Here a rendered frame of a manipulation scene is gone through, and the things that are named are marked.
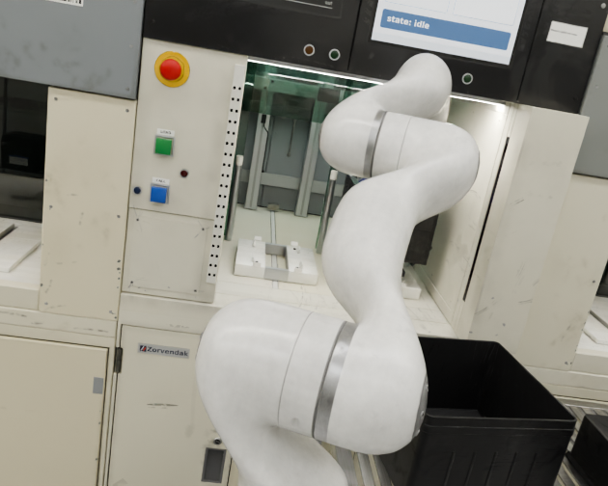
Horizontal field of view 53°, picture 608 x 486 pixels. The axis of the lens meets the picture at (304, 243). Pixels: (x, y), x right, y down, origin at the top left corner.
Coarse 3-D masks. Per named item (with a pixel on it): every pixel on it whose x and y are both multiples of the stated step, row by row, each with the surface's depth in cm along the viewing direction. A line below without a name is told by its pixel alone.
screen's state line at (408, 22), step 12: (384, 12) 116; (396, 12) 116; (384, 24) 117; (396, 24) 117; (408, 24) 117; (420, 24) 117; (432, 24) 117; (444, 24) 118; (456, 24) 118; (468, 24) 118; (432, 36) 118; (444, 36) 118; (456, 36) 118; (468, 36) 118; (480, 36) 119; (492, 36) 119; (504, 36) 119; (504, 48) 120
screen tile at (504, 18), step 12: (456, 0) 116; (468, 0) 116; (480, 0) 116; (492, 0) 117; (504, 0) 117; (516, 0) 117; (456, 12) 117; (468, 12) 117; (480, 12) 117; (492, 12) 117; (504, 12) 117
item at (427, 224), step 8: (352, 176) 154; (352, 184) 154; (344, 192) 165; (432, 216) 150; (424, 224) 150; (432, 224) 151; (416, 232) 151; (424, 232) 151; (432, 232) 151; (416, 240) 152; (424, 240) 152; (408, 248) 152; (416, 248) 152; (424, 248) 153; (408, 256) 153; (416, 256) 153; (424, 256) 153; (424, 264) 154
